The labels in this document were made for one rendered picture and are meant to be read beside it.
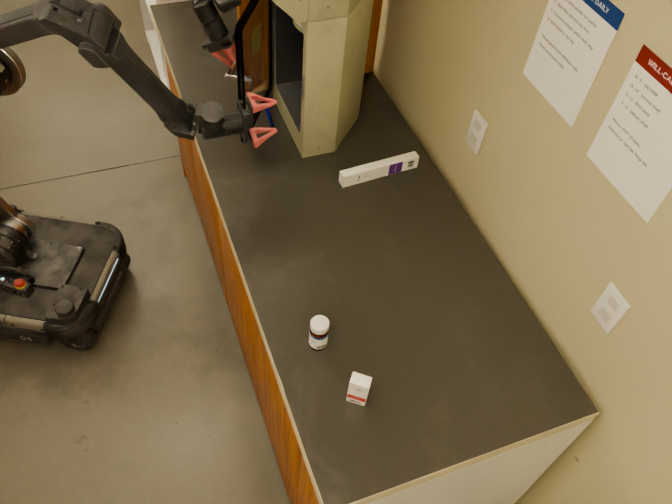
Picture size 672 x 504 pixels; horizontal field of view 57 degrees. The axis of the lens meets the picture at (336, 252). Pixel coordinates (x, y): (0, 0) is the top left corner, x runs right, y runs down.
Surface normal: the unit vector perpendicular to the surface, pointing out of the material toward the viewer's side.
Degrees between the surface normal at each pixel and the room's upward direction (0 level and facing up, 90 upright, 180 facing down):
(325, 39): 90
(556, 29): 90
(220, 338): 0
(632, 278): 90
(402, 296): 0
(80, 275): 0
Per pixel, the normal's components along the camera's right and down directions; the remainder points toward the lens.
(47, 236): 0.07, -0.63
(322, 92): 0.35, 0.74
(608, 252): -0.93, 0.23
